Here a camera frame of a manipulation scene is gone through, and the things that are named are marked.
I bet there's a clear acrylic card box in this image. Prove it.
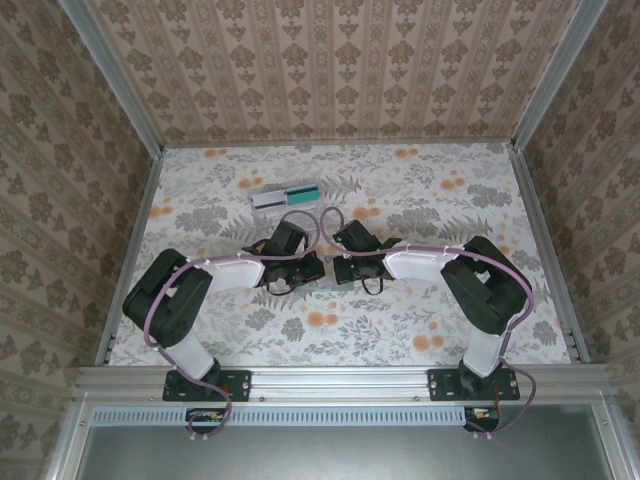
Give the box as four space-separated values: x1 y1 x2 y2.
248 175 331 231

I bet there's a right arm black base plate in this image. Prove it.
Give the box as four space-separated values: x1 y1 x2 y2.
428 368 521 402

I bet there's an aluminium table side rail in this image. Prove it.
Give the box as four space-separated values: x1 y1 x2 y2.
507 142 592 364
93 147 167 366

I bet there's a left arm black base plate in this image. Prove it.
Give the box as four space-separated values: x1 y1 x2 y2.
162 368 251 402

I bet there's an aluminium mounting rail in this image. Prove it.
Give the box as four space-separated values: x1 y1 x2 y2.
74 364 614 401

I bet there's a teal card with dark stripe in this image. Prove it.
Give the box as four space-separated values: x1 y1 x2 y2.
284 185 320 206

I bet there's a grey metal sheet panel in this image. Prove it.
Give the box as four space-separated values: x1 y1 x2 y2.
74 424 619 480

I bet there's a white card with black stripe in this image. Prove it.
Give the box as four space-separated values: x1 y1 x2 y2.
253 189 288 210

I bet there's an aluminium frame post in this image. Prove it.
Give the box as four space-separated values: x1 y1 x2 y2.
508 0 610 151
58 0 166 154

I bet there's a slotted grey cable duct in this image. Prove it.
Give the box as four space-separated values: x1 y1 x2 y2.
92 404 614 427

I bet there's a black connector board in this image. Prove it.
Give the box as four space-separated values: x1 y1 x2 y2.
185 407 232 435
463 405 502 434

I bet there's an aluminium table end rail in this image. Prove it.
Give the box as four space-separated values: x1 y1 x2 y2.
162 141 516 150

